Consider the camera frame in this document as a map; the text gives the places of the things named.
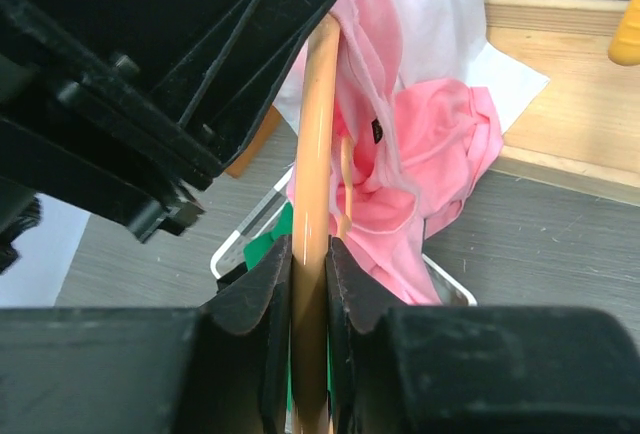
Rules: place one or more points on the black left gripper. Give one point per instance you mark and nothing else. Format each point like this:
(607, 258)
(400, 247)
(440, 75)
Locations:
(89, 168)

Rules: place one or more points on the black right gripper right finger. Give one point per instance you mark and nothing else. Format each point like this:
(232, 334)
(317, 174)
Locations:
(399, 368)

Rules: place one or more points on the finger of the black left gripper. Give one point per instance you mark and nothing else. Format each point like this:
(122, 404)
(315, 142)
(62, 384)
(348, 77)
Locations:
(185, 83)

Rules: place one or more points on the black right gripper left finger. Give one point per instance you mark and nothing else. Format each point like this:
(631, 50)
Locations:
(217, 368)

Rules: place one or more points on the green t shirt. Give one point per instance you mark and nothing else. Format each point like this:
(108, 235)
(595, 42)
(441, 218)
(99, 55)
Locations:
(255, 250)

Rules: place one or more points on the orange plastic hanger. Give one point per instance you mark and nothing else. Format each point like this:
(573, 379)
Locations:
(310, 232)

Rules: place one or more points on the pink t shirt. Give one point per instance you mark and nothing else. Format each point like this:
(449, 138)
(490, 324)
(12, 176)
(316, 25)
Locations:
(403, 182)

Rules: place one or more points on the yellow plastic hanger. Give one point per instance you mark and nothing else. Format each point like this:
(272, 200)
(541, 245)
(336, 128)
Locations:
(624, 48)

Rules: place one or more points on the black t shirt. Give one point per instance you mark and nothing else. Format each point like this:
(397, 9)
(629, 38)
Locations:
(231, 277)

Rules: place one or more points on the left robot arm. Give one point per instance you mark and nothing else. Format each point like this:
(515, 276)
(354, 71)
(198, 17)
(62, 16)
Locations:
(15, 224)

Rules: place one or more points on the white t shirt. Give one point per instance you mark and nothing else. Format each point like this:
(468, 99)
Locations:
(391, 46)

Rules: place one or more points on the white plastic basket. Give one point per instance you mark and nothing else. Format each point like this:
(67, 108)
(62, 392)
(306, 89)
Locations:
(263, 217)

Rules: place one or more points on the wooden clothes rack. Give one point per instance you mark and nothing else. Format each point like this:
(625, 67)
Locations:
(582, 131)

